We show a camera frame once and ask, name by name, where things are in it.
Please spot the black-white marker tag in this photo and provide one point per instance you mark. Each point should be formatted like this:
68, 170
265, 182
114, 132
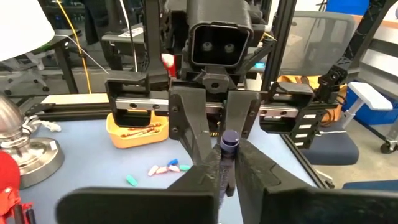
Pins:
132, 32

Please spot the red desk lamp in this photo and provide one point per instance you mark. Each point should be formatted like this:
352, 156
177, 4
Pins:
7, 174

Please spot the small black mounted camera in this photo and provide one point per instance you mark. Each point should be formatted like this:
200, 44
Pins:
331, 79

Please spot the white-shade table lamp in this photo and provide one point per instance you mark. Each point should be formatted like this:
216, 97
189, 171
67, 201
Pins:
18, 28

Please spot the wooden side board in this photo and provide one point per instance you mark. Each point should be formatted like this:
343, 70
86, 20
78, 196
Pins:
77, 99

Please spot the blue box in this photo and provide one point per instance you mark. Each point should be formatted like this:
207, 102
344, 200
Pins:
345, 6

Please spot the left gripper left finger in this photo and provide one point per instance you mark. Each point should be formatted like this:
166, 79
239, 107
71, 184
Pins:
140, 205

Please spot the pink eraser cap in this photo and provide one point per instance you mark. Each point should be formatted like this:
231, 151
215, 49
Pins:
161, 170
153, 170

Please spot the blue storage bin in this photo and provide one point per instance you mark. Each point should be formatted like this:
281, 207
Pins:
382, 116

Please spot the black desk frame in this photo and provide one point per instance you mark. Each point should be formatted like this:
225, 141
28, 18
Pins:
66, 68

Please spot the black rig strut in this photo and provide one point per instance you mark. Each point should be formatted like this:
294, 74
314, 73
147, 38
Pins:
360, 34

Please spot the brown crayon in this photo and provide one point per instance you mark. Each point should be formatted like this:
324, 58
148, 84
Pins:
154, 131
136, 133
144, 127

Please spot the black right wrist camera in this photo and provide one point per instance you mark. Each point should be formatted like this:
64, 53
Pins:
217, 46

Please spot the blue eraser cap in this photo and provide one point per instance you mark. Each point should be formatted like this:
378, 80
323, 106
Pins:
173, 162

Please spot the black frame post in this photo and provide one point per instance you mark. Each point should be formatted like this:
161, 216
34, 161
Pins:
154, 37
280, 37

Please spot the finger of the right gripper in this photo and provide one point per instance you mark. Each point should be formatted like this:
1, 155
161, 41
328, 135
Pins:
189, 118
242, 112

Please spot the orange plastic bin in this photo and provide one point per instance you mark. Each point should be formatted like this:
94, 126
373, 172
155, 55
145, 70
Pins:
140, 141

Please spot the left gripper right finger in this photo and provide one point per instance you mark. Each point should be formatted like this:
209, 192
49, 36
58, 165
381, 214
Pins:
295, 205

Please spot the small red white object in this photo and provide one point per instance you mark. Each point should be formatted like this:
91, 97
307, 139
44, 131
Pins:
170, 67

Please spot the grey mesh office chair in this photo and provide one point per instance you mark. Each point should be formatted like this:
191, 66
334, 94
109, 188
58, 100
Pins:
314, 40

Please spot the orange yellow bag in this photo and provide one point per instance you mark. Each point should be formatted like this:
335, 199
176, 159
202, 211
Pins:
298, 79

